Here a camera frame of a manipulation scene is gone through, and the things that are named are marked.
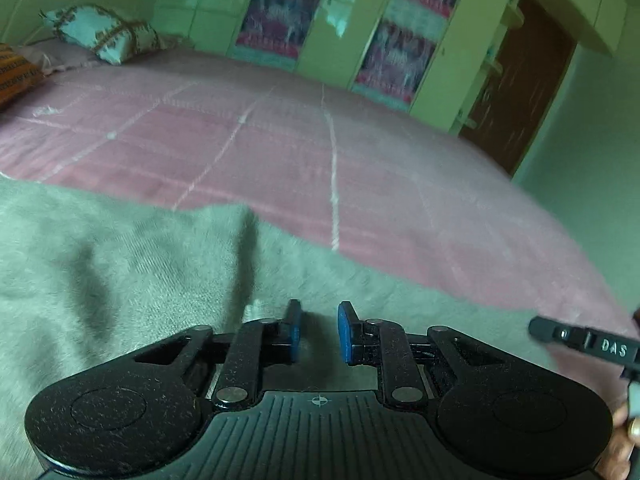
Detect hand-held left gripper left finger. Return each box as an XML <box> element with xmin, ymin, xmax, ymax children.
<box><xmin>135</xmin><ymin>300</ymin><xmax>302</xmax><ymax>409</ymax></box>

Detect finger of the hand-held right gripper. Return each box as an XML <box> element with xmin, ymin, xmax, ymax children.
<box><xmin>528</xmin><ymin>316</ymin><xmax>583</xmax><ymax>352</ymax></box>

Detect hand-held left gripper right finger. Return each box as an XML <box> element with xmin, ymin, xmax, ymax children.
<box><xmin>337</xmin><ymin>301</ymin><xmax>501</xmax><ymax>407</ymax></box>

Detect grey pants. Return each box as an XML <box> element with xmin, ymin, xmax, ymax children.
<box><xmin>0</xmin><ymin>174</ymin><xmax>556</xmax><ymax>480</ymax></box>

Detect person's right hand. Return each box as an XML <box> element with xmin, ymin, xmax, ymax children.
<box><xmin>597</xmin><ymin>405</ymin><xmax>640</xmax><ymax>480</ymax></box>

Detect bed with pink checked sheet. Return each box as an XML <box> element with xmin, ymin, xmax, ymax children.
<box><xmin>0</xmin><ymin>42</ymin><xmax>640</xmax><ymax>376</ymax></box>

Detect brown wooden door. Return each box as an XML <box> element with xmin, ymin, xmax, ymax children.
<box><xmin>459</xmin><ymin>0</ymin><xmax>577</xmax><ymax>177</ymax></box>

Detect corner shelf unit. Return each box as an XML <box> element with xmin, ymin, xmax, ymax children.
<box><xmin>451</xmin><ymin>0</ymin><xmax>526</xmax><ymax>133</ymax></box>

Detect cream wardrobe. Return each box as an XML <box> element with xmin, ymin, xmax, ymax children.
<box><xmin>150</xmin><ymin>0</ymin><xmax>526</xmax><ymax>133</ymax></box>

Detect teal patterned pillow with brown bands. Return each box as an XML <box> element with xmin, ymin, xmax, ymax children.
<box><xmin>39</xmin><ymin>4</ymin><xmax>160</xmax><ymax>67</ymax></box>

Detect pink pillow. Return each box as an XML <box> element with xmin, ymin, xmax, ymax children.
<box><xmin>17</xmin><ymin>39</ymin><xmax>103</xmax><ymax>77</ymax></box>

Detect orange striped pillow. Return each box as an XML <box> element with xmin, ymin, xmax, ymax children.
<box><xmin>0</xmin><ymin>42</ymin><xmax>47</xmax><ymax>111</ymax></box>

